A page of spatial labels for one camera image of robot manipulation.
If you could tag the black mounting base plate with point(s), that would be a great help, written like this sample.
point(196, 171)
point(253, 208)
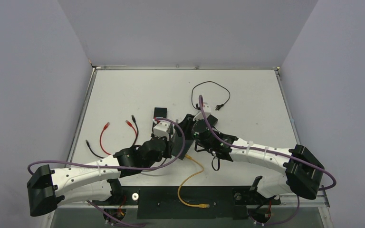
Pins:
point(192, 202)

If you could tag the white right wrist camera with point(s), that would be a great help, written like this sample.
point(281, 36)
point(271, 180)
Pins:
point(204, 111)

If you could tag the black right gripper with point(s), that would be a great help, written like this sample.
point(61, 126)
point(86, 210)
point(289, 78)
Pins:
point(187, 122)

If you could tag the large black network switch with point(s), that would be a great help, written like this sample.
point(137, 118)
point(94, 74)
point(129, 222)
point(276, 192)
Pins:
point(177, 144)

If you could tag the small black labelled switch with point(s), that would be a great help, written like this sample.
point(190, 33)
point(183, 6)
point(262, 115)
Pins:
point(160, 112)

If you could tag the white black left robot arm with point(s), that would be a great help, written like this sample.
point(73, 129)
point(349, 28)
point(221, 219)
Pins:
point(49, 187)

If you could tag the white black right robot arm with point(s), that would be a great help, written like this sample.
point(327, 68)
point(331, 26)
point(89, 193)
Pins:
point(299, 171)

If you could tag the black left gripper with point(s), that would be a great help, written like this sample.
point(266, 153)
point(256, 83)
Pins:
point(167, 154)

